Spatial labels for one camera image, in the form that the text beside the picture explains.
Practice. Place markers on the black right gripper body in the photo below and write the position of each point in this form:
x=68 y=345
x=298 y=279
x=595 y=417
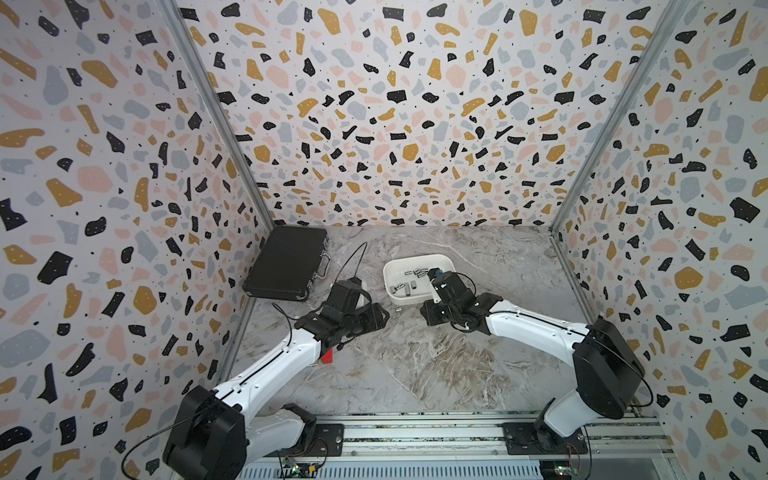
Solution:
x=436 y=314

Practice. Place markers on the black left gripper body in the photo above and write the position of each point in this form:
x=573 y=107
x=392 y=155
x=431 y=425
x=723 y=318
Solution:
x=361 y=321

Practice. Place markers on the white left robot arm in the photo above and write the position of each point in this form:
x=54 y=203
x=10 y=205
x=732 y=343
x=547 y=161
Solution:
x=218 y=431

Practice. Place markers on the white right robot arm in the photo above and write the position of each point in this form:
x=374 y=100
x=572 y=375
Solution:
x=606 y=371

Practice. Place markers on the white plastic storage box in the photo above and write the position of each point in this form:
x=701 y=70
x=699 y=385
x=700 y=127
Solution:
x=400 y=271

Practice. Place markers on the red rectangular block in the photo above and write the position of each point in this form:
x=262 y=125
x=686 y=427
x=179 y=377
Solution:
x=326 y=357

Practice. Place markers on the black tool case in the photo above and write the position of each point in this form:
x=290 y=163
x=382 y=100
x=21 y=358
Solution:
x=289 y=263

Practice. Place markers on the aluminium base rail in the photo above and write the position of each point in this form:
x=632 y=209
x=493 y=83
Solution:
x=473 y=445

